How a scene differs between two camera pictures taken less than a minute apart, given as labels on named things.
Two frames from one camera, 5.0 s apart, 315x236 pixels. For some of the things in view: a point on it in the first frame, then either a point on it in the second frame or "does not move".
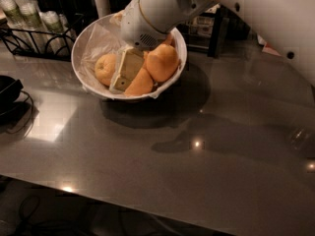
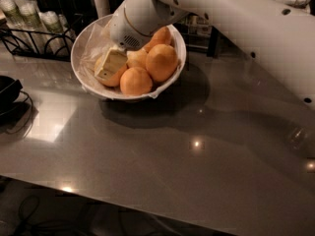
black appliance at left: x=12 y=112 does not move
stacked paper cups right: x=56 y=32 does not move
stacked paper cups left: x=13 y=14 does not move
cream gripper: x=135 y=26 to x=122 y=33
